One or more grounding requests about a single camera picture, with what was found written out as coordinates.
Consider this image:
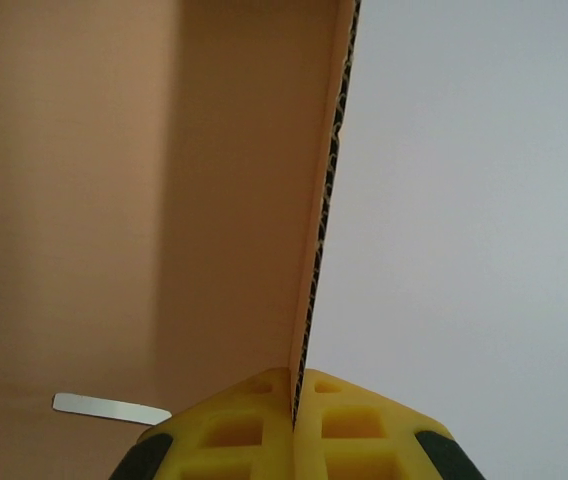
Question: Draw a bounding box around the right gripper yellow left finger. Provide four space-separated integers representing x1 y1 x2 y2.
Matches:
108 368 298 480

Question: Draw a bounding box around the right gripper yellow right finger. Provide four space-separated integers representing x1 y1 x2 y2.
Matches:
294 368 485 480

